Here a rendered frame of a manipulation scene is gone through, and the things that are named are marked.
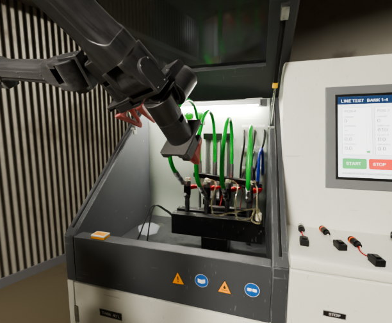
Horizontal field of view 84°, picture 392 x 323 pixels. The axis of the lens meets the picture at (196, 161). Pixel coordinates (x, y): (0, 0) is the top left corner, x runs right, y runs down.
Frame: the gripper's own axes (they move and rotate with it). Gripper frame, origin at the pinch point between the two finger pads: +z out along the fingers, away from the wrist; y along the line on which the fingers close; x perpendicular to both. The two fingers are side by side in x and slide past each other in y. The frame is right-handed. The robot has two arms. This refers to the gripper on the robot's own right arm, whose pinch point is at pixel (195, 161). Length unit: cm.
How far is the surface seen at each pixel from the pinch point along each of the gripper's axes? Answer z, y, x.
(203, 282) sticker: 26.0, -22.5, -0.1
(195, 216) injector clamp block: 32.0, -2.2, 13.2
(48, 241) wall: 105, -30, 198
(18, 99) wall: 5, 57, 198
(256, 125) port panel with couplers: 35, 48, 1
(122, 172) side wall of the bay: 21, 7, 49
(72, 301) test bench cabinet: 29, -42, 45
